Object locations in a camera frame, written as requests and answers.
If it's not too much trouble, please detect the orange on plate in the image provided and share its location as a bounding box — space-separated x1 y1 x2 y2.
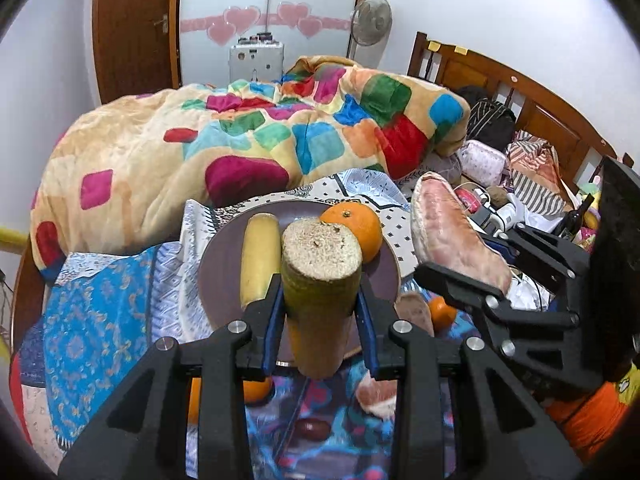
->
320 202 383 264

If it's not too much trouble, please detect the white power strip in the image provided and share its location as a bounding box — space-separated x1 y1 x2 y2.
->
470 202 525 236

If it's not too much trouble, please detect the black bag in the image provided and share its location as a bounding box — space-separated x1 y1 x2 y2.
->
456 86 516 152

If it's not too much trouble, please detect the brown wooden door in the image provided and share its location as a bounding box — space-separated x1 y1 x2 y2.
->
92 0 179 104

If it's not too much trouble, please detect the tiny orange by pomelo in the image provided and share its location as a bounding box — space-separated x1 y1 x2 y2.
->
428 296 457 334

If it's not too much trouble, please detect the large orange with sticker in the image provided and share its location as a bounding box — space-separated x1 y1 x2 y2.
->
186 375 275 426

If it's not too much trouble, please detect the yellow framed object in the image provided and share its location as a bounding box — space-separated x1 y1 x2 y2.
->
0 226 28 255

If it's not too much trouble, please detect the colourful patchwork blanket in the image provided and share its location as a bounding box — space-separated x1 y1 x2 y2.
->
30 56 470 280

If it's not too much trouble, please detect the pink white pouch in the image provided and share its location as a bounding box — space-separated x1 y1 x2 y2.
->
457 140 508 188

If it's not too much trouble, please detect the standing electric fan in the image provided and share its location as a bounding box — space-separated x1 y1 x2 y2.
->
348 0 393 68

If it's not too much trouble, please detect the white appliance box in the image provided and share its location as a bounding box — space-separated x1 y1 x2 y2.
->
229 32 284 81

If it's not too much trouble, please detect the long sugarcane piece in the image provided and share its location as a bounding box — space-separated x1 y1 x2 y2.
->
281 217 362 380

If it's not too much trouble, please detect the wooden headboard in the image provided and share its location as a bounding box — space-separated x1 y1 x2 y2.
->
407 32 617 191

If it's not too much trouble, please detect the striped cloth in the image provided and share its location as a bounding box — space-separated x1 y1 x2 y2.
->
506 130 567 217

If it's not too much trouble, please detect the brown round plate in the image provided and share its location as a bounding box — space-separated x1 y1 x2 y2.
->
196 199 403 369

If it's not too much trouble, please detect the short sugarcane piece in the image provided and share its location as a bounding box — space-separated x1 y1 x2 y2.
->
240 212 281 310

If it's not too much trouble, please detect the blue patterned bed cloth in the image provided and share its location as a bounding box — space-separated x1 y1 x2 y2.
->
10 193 394 479

